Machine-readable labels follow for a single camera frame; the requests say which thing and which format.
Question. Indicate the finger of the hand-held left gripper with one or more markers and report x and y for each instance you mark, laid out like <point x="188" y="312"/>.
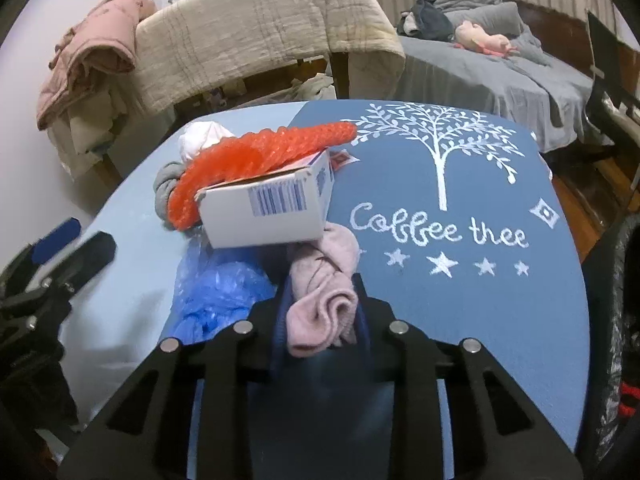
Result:
<point x="90" y="255"/>
<point x="57" y="235"/>

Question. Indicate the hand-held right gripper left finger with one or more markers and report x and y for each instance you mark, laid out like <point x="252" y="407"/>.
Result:
<point x="260" y="325"/>

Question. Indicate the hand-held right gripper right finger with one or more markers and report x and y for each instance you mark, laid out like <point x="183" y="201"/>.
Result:
<point x="380" y="320"/>

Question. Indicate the blue plastic bag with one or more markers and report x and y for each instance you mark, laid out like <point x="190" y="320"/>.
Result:
<point x="220" y="295"/>

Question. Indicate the pink sock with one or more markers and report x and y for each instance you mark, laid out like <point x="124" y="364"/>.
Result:
<point x="320" y="305"/>

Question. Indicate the grey sock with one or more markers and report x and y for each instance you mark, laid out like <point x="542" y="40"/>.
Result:
<point x="162" y="192"/>

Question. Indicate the white cardboard box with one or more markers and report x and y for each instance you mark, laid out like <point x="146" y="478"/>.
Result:
<point x="260" y="225"/>

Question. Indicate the white paper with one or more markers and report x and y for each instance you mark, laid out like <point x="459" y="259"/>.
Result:
<point x="200" y="135"/>

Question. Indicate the orange bubble wrap sheet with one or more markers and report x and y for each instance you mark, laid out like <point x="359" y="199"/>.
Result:
<point x="235" y="160"/>

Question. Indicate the bin with black liner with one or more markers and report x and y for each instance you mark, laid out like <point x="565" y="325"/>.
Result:
<point x="615" y="270"/>

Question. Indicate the blue tree print tablecloth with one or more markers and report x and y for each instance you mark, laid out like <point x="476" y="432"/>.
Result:
<point x="450" y="310"/>

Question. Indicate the cream draped sheet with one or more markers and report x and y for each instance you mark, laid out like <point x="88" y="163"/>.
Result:
<point x="90" y="130"/>

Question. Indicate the small red packet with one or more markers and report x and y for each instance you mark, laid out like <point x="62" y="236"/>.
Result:
<point x="342" y="158"/>

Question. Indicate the pink padded jacket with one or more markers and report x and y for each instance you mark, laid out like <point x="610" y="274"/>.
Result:
<point x="95" y="50"/>

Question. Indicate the white cloth clutter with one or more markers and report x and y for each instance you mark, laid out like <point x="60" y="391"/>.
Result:
<point x="310" y="87"/>

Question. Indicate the bed with grey sheet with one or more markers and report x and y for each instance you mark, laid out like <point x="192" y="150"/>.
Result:
<point x="475" y="80"/>

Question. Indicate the beige quilt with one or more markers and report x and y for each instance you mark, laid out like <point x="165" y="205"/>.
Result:
<point x="250" y="25"/>

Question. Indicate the pink plush toy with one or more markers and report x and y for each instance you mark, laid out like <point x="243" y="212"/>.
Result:
<point x="475" y="35"/>

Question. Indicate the dark clothes pile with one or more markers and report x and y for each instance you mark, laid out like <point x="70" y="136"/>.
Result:
<point x="432" y="22"/>

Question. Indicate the silver cushion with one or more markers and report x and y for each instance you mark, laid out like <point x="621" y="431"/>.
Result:
<point x="620" y="107"/>

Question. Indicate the grey duvet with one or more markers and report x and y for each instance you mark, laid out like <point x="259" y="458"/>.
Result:
<point x="480" y="10"/>

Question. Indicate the dark wooden headboard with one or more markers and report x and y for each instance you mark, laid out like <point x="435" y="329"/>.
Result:
<point x="555" y="25"/>

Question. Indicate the black office chair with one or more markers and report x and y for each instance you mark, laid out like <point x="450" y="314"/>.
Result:
<point x="600" y="40"/>

